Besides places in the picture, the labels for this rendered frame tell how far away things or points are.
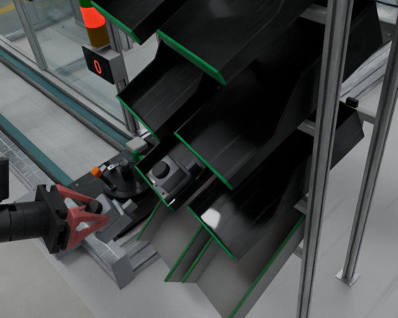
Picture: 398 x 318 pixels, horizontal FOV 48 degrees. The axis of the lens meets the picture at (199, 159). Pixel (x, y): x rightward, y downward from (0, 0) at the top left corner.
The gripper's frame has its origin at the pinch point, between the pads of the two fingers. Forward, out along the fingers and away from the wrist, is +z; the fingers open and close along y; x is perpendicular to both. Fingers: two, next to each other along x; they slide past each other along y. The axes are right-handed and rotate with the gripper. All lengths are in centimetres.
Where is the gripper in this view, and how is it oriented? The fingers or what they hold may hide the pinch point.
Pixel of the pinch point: (98, 212)
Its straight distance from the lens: 77.4
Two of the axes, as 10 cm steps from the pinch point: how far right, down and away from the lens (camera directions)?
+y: -5.3, -5.3, 6.7
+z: 8.0, -0.3, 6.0
